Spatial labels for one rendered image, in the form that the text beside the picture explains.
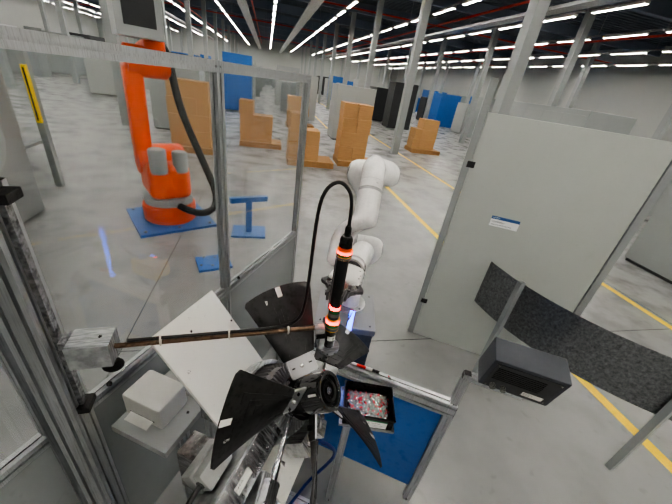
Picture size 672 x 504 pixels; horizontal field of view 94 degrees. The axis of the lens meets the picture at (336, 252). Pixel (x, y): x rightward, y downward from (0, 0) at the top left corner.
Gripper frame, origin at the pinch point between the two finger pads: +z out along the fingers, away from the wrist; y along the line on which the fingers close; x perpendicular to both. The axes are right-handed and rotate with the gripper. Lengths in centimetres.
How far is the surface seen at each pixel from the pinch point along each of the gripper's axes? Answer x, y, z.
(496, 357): -27, -58, -30
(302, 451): -55, -1, 15
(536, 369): -27, -71, -30
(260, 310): -10.6, 21.7, 5.3
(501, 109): 51, -108, -673
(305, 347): -20.4, 6.1, 3.9
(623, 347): -61, -152, -119
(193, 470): -36, 19, 40
